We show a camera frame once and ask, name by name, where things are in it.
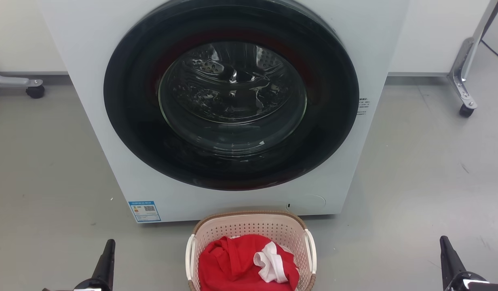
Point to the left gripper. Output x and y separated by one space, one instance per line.
87 286

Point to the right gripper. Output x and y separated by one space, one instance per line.
471 283

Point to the round white filter cover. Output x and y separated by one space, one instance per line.
311 202

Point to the black caster wheel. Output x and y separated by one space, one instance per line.
35 92
466 111

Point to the grey metal stand leg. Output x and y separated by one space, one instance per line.
10 81

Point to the white front-load washing machine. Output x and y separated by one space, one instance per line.
91 121

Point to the blue energy label sticker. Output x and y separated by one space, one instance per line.
144 211

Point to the round black washing machine door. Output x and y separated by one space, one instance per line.
131 121

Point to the red garment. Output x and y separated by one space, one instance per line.
228 262

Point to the beige perforated plastic laundry basket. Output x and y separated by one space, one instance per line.
249 226

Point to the small printed warning label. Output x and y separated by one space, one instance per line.
363 106

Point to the white garment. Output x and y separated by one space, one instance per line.
273 267

